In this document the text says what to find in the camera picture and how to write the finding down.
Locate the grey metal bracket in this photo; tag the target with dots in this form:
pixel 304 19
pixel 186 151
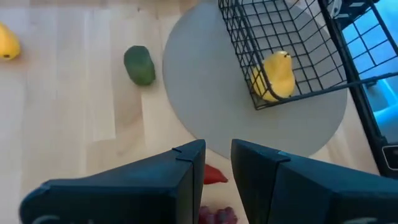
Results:
pixel 391 158

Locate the round grey mat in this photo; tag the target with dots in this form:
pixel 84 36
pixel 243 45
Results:
pixel 211 93

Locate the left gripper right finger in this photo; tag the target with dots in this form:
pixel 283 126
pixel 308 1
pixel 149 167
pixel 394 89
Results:
pixel 311 193

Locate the red grape bunch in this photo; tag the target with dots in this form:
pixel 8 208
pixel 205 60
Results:
pixel 217 216

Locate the yellow lemon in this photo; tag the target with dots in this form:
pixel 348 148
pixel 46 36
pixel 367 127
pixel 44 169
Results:
pixel 8 43

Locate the green avocado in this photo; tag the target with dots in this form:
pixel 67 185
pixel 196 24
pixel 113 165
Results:
pixel 139 65

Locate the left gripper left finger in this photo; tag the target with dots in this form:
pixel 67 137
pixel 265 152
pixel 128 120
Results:
pixel 140 193

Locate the black table edge beam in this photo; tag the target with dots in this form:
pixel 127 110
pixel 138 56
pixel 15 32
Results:
pixel 360 93

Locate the yellow pear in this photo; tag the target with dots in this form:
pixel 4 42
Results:
pixel 276 74

